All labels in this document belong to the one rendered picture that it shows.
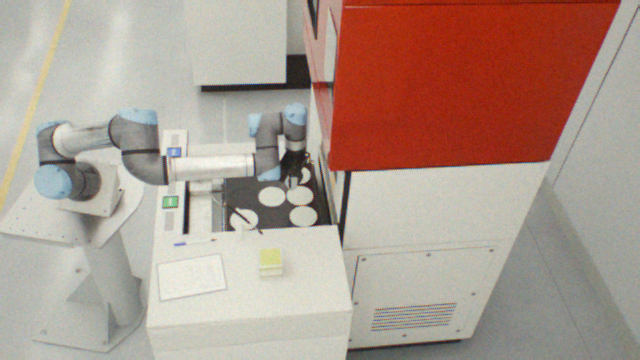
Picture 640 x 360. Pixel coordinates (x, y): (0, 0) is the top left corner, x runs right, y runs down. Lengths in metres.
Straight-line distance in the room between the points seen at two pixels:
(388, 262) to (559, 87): 0.90
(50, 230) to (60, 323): 0.83
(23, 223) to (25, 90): 2.20
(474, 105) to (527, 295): 1.66
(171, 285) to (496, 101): 1.14
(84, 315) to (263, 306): 1.41
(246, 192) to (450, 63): 0.95
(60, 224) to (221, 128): 1.78
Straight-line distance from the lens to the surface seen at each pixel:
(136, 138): 1.86
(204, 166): 1.87
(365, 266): 2.28
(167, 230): 2.08
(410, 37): 1.61
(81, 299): 3.12
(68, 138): 2.12
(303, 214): 2.17
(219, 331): 1.89
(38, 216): 2.44
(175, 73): 4.44
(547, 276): 3.41
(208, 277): 1.93
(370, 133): 1.78
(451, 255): 2.34
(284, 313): 1.84
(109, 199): 2.35
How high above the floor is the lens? 2.53
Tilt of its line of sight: 45 degrees down
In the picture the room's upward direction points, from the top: 4 degrees clockwise
